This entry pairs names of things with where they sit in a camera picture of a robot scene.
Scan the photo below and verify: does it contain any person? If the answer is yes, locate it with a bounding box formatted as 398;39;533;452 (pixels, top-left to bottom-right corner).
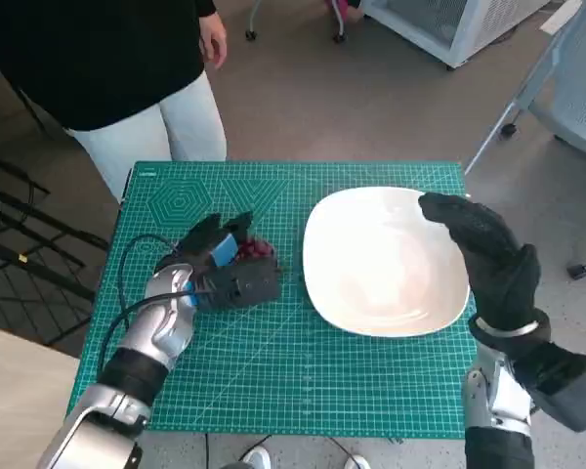
0;0;230;202

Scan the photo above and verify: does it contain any grey mesh office chair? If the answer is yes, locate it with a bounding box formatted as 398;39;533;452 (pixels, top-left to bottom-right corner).
463;0;586;280

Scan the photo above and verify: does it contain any white mesh cabinet on wheels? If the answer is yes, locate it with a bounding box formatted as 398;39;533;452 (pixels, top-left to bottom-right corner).
360;0;554;70

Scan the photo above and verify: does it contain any black wire rack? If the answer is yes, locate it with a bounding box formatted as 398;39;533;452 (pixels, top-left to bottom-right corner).
0;82;111;349

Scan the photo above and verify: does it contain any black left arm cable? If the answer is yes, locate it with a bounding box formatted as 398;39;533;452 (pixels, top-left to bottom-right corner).
99;234;217;363

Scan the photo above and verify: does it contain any person's hand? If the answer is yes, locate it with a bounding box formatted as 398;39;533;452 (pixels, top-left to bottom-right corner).
197;11;229;70

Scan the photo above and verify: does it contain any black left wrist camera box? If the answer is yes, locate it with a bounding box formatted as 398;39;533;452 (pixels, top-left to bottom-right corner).
193;254;282;310

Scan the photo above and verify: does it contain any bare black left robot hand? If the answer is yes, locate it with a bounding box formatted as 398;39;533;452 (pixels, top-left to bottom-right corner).
172;210;256;278

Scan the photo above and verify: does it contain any green cutting mat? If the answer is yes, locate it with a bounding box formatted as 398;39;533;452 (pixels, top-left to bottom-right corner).
65;160;481;440

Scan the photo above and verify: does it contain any red toy grape bunch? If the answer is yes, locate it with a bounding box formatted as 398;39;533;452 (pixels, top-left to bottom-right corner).
236;237;275;261

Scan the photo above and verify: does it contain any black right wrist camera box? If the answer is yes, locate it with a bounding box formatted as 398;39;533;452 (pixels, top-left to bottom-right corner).
510;340;586;434

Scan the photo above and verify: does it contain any chair base with casters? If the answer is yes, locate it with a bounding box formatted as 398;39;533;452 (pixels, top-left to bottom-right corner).
243;0;368;43

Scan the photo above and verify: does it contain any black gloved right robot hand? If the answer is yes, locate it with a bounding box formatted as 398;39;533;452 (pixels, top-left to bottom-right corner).
418;192;542;327

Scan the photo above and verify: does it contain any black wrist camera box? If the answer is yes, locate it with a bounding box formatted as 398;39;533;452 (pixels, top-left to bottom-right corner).
510;340;586;434
193;254;282;310

